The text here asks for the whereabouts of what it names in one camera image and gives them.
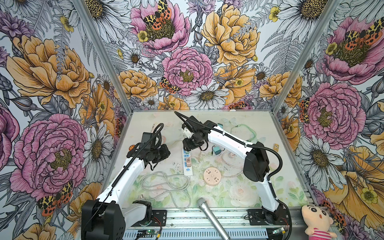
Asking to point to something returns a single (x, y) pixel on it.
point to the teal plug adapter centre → (216, 150)
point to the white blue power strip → (187, 170)
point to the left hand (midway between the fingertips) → (169, 157)
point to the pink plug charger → (188, 161)
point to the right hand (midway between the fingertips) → (189, 150)
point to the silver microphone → (202, 204)
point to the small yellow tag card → (276, 147)
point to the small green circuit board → (151, 232)
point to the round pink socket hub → (212, 176)
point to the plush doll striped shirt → (317, 221)
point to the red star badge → (131, 147)
